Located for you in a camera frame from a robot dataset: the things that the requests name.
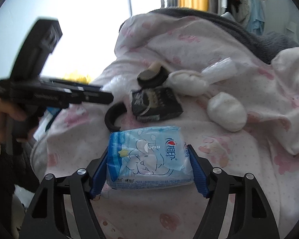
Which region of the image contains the blue tissue pack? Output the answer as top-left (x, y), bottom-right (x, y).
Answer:
top-left (107, 126), bottom-right (193, 190)

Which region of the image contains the black curved ring piece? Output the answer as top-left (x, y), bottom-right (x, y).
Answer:
top-left (104, 101), bottom-right (128, 132)

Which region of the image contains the white tissue ball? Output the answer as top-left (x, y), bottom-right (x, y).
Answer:
top-left (206, 92), bottom-right (247, 132)

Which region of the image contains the black snack wrapper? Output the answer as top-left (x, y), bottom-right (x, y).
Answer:
top-left (131, 86), bottom-right (183, 122)

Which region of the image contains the white sock ball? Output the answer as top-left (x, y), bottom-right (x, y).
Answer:
top-left (164, 70), bottom-right (209, 97)

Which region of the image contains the clear bubble wrap roll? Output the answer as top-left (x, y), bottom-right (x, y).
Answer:
top-left (201, 58), bottom-right (238, 84)

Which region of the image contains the person's left hand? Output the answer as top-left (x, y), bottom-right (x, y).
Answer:
top-left (0, 99), bottom-right (27, 143)

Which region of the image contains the yellow plastic bag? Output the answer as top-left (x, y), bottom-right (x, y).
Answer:
top-left (62, 72), bottom-right (91, 84)

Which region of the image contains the pink patterned white quilt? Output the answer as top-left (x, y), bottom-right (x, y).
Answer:
top-left (30, 12), bottom-right (299, 238)

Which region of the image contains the hanging clothes rack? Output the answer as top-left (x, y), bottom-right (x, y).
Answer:
top-left (218, 0), bottom-right (266, 36)

